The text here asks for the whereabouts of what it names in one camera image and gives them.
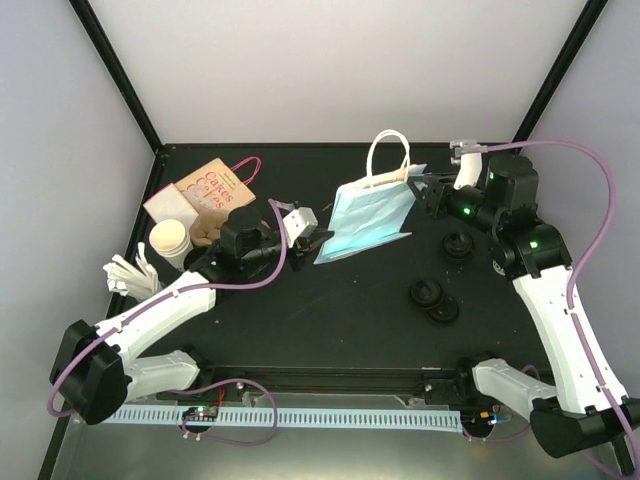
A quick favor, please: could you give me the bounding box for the light blue paper bag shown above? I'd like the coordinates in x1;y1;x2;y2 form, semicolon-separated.
314;129;417;265

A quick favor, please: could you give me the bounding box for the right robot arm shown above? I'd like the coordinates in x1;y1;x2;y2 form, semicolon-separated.
407;154;639;458

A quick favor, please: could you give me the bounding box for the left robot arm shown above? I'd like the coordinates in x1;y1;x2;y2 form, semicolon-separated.
47;202;334;425

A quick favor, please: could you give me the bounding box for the black coffee lid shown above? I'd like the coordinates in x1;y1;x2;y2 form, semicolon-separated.
427;296;459;326
409;279;443;310
441;231;475;262

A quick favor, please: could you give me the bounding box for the white pink-edged napkin pack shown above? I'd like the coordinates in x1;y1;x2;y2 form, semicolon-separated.
143;183;198;228

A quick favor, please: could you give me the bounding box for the brown Cakes paper bag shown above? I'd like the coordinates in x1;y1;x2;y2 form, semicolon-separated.
175;156;262;213

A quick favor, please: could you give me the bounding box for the left paper cup stack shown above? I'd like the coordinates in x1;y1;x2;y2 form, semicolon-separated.
149;219;193;271

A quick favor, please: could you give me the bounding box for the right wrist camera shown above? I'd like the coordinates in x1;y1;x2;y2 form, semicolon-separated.
449;140;483;190

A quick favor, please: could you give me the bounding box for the light blue slotted cable duct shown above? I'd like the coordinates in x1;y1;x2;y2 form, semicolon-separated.
105;405;463;433

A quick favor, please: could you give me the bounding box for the black right frame post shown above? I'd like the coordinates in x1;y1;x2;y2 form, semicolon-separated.
512;0;609;142

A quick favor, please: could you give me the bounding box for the black frame post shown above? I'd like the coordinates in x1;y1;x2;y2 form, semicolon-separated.
512;0;609;142
69;0;163;154

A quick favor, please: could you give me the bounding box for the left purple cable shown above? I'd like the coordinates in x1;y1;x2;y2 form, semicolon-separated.
45;198;299;418

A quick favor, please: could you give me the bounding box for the purple cable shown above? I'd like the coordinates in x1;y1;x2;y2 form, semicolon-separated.
469;139;636;480
45;198;299;418

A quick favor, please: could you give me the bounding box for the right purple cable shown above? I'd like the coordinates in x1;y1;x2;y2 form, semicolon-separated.
469;139;636;480

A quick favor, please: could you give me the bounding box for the black left frame post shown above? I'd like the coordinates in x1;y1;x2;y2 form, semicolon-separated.
69;0;163;154

